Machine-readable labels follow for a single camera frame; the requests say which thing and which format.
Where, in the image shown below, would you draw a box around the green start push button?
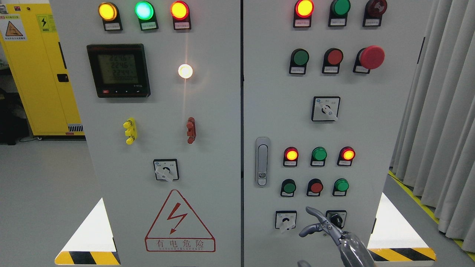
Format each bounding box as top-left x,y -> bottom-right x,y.
280,179 -> 297,197

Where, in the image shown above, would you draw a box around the red stop push button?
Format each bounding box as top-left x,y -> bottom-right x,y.
307,178 -> 324,197

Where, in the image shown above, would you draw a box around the green push button upper row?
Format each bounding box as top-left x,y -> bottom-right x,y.
289,48 -> 310,75

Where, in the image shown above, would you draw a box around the green push button lower right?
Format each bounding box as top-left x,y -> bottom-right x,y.
332,178 -> 349,197

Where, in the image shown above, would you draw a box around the red push button upper row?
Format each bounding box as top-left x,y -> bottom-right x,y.
322,48 -> 343,74

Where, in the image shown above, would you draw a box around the red emergency stop mushroom button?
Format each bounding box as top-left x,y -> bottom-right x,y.
353,45 -> 385,74

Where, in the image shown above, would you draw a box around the grey electrical control cabinet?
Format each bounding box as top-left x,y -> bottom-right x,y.
50,0 -> 434,267

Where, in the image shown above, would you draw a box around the red indicator lamp middle left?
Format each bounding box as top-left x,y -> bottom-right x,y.
283,147 -> 299,167

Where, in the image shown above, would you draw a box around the red indicator lamp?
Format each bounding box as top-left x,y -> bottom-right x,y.
283,147 -> 299,167
170,0 -> 191,30
292,0 -> 315,28
337,146 -> 355,166

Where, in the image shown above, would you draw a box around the white lit indicator lamp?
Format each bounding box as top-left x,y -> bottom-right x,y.
178,64 -> 194,79

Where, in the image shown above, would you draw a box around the green indicator lamp middle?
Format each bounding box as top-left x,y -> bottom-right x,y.
310,146 -> 328,167

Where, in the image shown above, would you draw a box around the green indicator lamp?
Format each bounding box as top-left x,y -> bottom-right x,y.
310,146 -> 328,167
134,1 -> 159,31
328,0 -> 351,27

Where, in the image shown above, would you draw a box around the red indicator lamp middle right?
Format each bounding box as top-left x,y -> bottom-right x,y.
337,146 -> 355,166

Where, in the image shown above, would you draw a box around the red electrical hazard warning sign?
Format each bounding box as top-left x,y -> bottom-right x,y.
145,189 -> 216,252

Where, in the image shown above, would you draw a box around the black digital power meter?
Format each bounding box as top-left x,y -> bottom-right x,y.
87,43 -> 151,98

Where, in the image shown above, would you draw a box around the red indicator lamp top left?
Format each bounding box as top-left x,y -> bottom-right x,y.
170,0 -> 191,30

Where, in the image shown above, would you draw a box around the red indicator lamp top right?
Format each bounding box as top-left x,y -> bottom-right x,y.
292,0 -> 315,28

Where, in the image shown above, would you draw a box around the green indicator lamp top left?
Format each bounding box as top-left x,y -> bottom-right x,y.
134,1 -> 159,31

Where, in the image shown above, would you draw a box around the green indicator lamp top right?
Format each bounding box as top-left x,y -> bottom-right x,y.
328,0 -> 351,27

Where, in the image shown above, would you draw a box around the yellow indicator lamp top left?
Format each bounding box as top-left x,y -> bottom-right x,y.
98,2 -> 123,32

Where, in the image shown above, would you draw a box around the dark red buzzer lamp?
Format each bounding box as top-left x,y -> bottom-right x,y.
362,0 -> 387,27

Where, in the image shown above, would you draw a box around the grey curtain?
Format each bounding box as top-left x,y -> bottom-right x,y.
392,0 -> 475,252

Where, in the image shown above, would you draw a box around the yellow safety cabinet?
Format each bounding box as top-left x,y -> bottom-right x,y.
1,2 -> 84,136

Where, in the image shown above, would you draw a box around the silver door lock handle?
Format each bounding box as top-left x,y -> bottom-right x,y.
255,137 -> 271,187

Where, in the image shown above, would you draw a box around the left door selector switch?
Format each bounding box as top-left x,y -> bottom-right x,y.
153,159 -> 180,182

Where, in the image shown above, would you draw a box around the upper right selector switch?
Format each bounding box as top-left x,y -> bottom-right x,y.
311,96 -> 341,122

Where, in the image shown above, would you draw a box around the lower left selector switch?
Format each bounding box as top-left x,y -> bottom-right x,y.
275,211 -> 297,234

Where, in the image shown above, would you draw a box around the black key switch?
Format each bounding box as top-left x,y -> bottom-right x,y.
325,210 -> 347,229

